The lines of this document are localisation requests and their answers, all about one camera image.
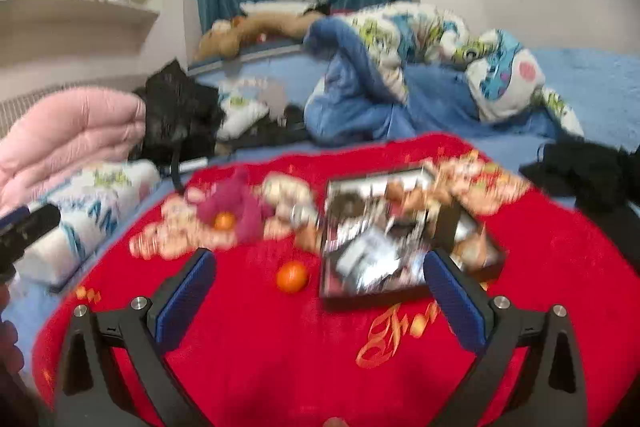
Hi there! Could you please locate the small monsters pillow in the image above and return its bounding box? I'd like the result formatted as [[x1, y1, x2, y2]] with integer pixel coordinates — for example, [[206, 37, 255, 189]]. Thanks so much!
[[217, 78, 269, 141]]

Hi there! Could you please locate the black cardboard box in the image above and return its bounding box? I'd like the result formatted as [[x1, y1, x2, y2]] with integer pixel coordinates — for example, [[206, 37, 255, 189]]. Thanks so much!
[[319, 167, 506, 307]]

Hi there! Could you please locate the tangerine beside box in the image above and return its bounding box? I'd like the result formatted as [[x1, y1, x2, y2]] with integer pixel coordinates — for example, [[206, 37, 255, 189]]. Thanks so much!
[[276, 261, 308, 294]]

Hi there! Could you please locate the magenta plush bunny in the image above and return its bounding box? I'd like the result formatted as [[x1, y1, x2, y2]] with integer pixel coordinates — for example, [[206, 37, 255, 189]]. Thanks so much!
[[196, 169, 274, 244]]

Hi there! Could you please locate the white monsters pillow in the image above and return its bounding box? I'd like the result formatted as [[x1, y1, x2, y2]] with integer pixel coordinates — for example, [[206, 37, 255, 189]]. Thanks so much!
[[16, 160, 160, 287]]

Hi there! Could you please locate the black clothing pile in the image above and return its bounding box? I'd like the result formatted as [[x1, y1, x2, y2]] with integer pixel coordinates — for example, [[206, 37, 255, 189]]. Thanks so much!
[[520, 140, 639, 229]]

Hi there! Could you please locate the black card packet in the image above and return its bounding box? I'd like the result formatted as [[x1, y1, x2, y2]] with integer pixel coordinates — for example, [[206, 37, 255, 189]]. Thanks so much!
[[335, 228, 401, 294]]

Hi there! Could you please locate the blue cartoon duvet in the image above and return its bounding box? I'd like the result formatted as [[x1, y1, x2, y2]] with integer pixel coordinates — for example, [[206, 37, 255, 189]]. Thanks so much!
[[304, 2, 584, 145]]

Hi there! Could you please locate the tangerine inside scrunchie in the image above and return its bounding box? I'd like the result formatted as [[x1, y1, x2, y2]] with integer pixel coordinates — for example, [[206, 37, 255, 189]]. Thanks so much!
[[213, 211, 236, 232]]

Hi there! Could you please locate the black puffer jacket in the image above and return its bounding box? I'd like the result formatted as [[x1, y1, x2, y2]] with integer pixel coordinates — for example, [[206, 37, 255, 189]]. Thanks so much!
[[129, 60, 224, 167]]

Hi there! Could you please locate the brown plush dog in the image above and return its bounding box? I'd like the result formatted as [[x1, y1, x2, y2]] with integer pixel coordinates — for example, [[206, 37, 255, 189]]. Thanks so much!
[[194, 10, 324, 62]]

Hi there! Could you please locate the person's hand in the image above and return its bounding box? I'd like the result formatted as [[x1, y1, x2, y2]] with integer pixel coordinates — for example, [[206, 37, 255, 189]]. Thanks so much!
[[0, 284, 24, 375]]

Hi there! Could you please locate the cream plush rabbit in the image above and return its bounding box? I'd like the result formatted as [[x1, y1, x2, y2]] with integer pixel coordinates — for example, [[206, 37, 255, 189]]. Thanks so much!
[[260, 172, 319, 230]]

